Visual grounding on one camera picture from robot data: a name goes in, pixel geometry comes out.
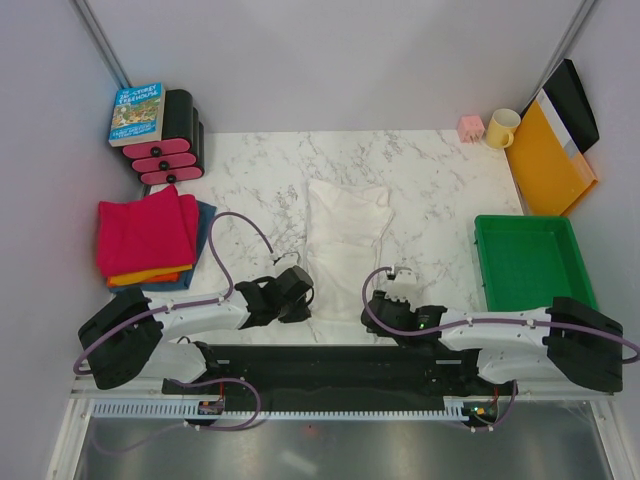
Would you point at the green plastic tray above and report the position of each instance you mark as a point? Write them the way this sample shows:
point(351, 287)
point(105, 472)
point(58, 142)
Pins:
point(527, 261)

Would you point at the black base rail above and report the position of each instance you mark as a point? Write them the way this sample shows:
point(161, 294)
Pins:
point(337, 378)

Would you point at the white t shirt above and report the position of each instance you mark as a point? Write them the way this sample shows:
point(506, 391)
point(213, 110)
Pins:
point(345, 226)

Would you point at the red folded t shirt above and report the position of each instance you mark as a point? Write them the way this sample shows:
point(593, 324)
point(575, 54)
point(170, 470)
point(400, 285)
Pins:
point(158, 231)

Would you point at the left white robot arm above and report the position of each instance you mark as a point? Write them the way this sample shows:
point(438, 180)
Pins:
point(135, 336)

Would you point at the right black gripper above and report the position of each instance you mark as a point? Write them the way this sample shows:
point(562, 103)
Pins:
point(369, 330)

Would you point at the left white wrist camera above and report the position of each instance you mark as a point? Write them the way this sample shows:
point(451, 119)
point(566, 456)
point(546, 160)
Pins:
point(286, 261)

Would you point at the blue folded t shirt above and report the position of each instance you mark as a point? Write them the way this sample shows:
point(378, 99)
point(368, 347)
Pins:
point(206, 212)

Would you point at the blue treehouse book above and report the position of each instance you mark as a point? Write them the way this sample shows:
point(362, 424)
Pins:
point(137, 115)

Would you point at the pink plug cube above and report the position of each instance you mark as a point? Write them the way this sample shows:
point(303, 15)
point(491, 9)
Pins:
point(470, 129)

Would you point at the black pink drawer organizer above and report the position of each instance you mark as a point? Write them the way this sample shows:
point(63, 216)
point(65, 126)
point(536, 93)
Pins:
point(179, 155)

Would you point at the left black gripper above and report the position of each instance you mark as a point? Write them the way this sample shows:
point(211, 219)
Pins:
point(302, 313)

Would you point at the orange folded t shirt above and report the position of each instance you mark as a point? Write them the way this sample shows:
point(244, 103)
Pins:
point(158, 275)

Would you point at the yellow mug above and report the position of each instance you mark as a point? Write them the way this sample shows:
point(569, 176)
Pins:
point(501, 130)

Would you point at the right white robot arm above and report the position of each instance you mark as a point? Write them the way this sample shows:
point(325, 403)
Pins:
point(566, 340)

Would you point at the white slotted cable duct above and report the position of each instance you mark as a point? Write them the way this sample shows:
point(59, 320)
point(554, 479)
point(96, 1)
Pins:
point(452, 410)

